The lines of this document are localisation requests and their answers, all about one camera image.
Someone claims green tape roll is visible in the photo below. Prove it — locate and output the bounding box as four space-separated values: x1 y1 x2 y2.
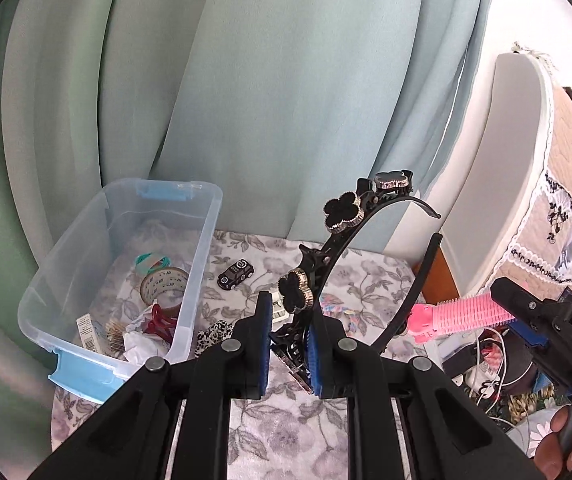
134 252 173 272

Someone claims black toy car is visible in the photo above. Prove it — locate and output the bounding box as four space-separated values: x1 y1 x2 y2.
216 258 255 291

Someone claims white headboard panel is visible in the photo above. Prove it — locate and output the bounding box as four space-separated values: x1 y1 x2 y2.
458 52 554 301

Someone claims black white spotted scrunchie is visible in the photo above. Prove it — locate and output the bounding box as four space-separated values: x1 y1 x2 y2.
196 319 237 358

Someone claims black rhinestone hair clip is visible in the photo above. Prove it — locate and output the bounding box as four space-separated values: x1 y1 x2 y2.
270 327 314 395

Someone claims pale green curtain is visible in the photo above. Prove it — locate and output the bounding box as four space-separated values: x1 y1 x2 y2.
0 0 497 401

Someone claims black round item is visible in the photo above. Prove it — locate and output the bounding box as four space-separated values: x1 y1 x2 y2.
505 350 543 396

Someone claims black clover headband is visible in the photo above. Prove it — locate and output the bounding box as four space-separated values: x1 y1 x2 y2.
272 169 444 361

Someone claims barcode card packet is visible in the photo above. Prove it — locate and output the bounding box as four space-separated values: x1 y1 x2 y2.
76 313 101 353

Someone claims dark red hair claw clip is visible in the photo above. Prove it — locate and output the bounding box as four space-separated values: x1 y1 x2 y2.
138 302 179 343

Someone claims white cable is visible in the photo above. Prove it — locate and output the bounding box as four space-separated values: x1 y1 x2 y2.
466 330 513 411

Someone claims beige quilted lace cover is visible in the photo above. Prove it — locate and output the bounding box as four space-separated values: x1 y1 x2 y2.
486 42 572 301

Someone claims clear plastic container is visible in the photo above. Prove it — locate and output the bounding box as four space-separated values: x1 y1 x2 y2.
18 178 224 403

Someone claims brown packing tape roll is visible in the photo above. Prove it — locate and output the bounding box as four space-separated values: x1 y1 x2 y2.
140 266 190 311

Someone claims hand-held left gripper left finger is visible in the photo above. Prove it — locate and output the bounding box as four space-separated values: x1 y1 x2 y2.
28 291 273 480

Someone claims white crumpled paper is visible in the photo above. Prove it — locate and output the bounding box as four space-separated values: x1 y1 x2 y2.
123 317 171 363

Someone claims dark floral cloth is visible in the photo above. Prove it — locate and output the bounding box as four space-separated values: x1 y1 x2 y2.
491 390 567 461

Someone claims pastel twisted hair tie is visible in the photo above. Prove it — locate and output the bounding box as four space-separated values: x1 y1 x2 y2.
318 295 361 333

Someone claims person's right hand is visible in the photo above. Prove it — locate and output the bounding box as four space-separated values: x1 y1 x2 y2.
533 405 572 478

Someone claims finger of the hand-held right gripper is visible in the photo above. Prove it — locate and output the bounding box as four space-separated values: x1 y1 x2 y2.
490 276 567 333
508 323 550 349

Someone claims pink hair roller clip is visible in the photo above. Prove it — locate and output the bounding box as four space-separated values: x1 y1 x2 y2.
408 296 517 345

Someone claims grey floral blanket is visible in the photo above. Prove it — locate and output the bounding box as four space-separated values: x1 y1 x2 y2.
50 220 467 480

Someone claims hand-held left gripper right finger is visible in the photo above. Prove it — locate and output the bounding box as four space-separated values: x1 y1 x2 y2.
306 307 544 480

